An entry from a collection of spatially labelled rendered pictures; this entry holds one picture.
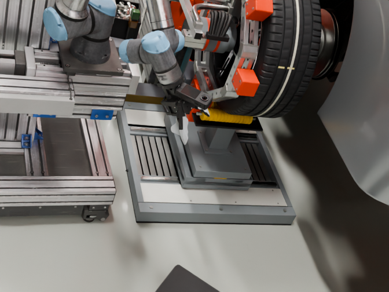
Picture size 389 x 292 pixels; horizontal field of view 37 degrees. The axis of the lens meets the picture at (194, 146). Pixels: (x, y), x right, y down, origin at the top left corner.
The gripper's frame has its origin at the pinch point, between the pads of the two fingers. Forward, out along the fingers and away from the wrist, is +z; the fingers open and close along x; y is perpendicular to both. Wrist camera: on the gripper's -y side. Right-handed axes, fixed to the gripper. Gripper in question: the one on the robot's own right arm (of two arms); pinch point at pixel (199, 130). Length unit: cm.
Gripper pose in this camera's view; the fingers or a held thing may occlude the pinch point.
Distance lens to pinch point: 190.1
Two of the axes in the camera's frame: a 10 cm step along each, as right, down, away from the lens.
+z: 3.5, 7.8, 5.2
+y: -7.8, -0.7, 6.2
